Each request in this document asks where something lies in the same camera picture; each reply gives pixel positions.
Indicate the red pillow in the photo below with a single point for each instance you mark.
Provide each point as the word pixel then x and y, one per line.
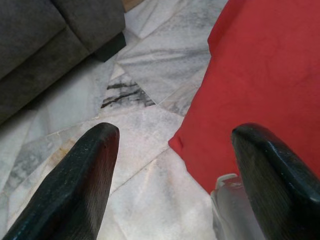
pixel 250 75

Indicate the dark grey fabric sofa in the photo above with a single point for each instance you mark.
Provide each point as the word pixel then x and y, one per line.
pixel 37 37

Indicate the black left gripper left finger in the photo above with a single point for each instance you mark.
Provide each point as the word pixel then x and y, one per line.
pixel 75 187

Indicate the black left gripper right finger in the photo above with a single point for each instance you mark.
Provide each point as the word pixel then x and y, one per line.
pixel 282 190

